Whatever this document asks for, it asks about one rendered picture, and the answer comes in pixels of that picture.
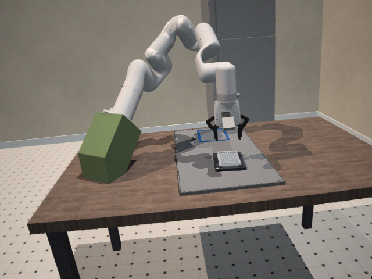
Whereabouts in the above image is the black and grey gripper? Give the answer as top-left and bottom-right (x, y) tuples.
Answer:
(206, 99), (249, 141)

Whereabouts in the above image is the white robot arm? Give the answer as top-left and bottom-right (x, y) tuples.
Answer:
(103, 15), (240, 121)

